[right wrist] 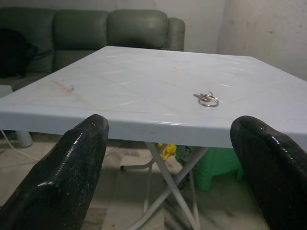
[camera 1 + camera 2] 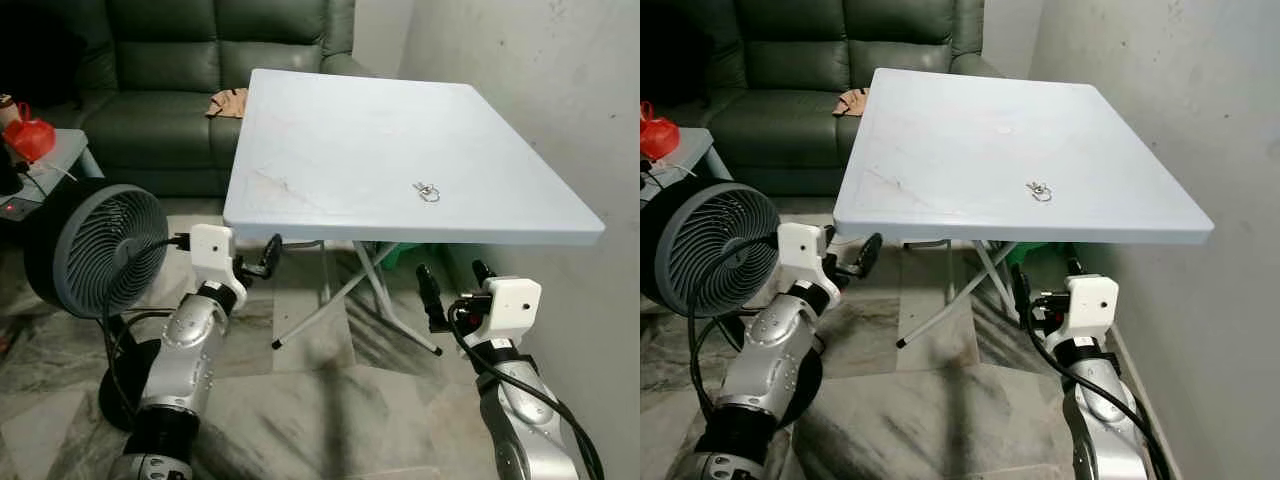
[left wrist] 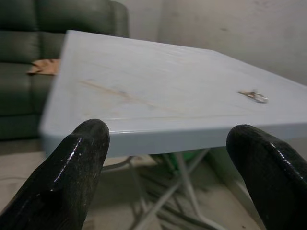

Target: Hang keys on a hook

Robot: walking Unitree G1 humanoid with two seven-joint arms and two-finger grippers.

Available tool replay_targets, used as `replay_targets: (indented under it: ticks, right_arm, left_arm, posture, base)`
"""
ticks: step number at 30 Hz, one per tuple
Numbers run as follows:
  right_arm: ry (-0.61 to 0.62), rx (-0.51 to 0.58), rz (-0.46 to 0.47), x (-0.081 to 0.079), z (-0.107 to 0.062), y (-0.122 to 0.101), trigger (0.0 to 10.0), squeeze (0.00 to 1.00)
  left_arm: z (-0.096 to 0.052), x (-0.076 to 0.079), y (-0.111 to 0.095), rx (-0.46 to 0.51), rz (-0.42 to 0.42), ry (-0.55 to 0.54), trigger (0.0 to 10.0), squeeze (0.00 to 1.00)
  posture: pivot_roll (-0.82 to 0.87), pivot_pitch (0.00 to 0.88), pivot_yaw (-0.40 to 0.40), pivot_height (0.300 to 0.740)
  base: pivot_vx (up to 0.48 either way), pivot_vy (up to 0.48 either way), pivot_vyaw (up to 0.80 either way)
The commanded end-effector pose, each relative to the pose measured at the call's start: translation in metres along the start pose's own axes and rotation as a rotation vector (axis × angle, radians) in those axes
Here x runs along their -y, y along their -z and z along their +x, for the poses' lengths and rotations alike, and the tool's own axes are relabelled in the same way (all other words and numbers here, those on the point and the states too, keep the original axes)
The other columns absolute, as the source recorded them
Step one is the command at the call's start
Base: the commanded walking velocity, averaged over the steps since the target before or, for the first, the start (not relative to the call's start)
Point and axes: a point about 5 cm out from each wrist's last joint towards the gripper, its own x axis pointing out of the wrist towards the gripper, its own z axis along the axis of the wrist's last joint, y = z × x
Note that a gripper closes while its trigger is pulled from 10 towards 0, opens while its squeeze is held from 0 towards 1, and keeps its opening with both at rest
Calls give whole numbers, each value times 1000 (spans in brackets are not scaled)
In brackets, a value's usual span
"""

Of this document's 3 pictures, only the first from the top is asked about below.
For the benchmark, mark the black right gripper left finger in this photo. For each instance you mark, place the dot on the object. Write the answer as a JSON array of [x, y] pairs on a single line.
[[60, 182]]

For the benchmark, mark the black cushion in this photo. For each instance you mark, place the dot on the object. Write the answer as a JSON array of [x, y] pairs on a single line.
[[14, 52]]

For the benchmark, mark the green leather sofa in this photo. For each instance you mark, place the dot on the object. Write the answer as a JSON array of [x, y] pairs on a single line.
[[134, 26]]

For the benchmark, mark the green plastic stool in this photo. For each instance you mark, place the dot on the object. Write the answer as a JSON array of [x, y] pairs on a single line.
[[216, 165]]

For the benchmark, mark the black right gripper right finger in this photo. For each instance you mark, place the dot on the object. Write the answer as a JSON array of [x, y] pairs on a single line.
[[275, 172]]

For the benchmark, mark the white plastic folding table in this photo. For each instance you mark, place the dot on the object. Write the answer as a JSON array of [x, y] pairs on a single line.
[[144, 83]]

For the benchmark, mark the yellow plastic object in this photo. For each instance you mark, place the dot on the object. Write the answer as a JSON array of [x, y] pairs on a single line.
[[168, 152]]

